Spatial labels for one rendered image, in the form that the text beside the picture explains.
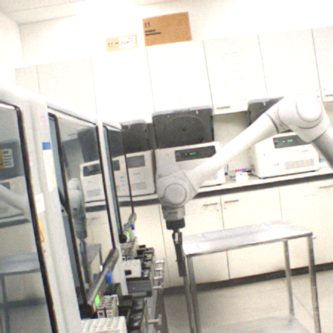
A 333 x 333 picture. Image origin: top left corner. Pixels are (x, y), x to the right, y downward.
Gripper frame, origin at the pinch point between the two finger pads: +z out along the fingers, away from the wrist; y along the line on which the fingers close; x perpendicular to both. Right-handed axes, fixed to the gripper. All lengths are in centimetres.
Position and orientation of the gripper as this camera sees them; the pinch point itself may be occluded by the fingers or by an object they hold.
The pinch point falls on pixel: (181, 267)
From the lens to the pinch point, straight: 204.3
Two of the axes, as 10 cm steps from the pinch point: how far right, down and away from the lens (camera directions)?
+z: 1.4, 9.9, 0.6
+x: 9.9, -1.4, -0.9
